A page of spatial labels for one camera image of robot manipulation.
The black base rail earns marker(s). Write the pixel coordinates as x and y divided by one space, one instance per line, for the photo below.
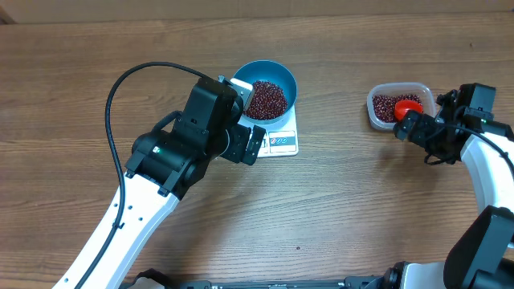
155 279

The white digital kitchen scale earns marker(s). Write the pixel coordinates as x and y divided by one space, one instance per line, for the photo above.
281 137

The red beans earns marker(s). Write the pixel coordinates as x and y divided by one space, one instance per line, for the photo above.
269 102

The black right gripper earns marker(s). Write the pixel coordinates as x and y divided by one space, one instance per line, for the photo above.
412 126

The blue metal bowl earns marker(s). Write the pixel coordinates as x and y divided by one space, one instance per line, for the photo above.
268 70

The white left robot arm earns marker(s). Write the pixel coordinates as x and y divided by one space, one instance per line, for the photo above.
162 167

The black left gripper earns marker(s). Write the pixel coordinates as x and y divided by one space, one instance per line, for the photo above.
241 136

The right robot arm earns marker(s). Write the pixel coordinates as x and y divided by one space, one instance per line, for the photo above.
465 130

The clear plastic container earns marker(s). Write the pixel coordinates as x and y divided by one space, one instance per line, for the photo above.
397 89

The orange measuring scoop blue handle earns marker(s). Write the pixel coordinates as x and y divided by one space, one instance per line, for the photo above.
402 107

